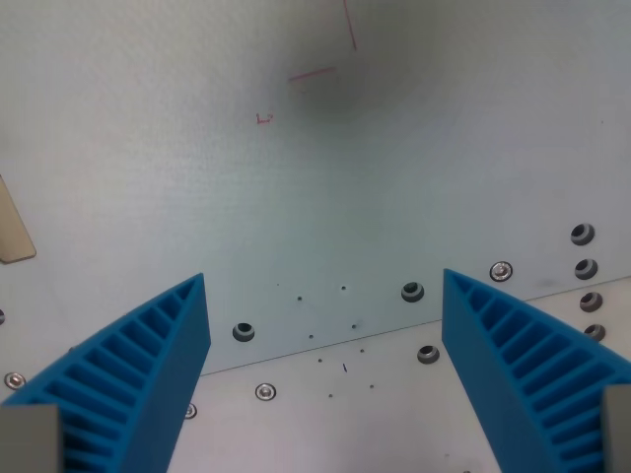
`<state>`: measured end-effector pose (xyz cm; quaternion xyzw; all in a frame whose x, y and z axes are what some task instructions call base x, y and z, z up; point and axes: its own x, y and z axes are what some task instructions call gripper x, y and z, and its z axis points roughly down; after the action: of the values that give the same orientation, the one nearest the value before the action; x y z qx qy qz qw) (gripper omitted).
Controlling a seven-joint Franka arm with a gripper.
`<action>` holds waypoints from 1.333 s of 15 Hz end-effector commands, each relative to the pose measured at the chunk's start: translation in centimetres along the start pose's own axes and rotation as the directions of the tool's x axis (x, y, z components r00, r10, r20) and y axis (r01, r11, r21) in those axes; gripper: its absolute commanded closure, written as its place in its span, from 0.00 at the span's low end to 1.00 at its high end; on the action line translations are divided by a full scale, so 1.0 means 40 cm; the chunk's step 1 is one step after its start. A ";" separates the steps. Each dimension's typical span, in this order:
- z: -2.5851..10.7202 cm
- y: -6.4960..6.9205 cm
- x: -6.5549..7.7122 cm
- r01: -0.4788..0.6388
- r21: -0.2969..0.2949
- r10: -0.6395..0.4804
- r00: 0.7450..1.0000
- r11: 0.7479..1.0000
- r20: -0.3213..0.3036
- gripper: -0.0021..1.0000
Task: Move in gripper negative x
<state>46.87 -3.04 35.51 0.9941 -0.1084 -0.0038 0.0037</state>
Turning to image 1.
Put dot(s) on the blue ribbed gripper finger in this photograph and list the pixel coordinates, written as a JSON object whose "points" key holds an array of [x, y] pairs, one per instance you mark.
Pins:
{"points": [[485, 355], [162, 364]]}

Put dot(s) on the beige flat plate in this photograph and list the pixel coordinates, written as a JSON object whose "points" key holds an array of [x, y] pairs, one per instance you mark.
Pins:
{"points": [[12, 224]]}

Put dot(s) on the silver socket head screw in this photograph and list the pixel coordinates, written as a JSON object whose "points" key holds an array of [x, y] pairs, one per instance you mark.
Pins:
{"points": [[15, 380], [265, 391], [190, 410], [501, 271]]}

